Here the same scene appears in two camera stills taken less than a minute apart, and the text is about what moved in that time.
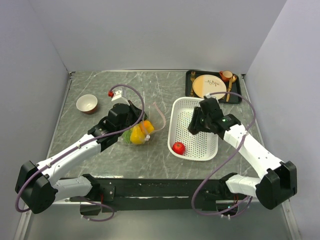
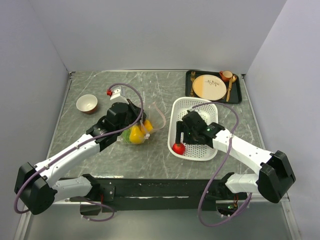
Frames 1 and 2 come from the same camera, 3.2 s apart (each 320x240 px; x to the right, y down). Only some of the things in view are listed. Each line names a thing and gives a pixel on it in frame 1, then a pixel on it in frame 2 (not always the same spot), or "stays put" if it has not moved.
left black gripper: [136, 111] stays put
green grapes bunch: [126, 135] stays put
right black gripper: [194, 123] -> [181, 127]
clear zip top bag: [155, 121] stays put
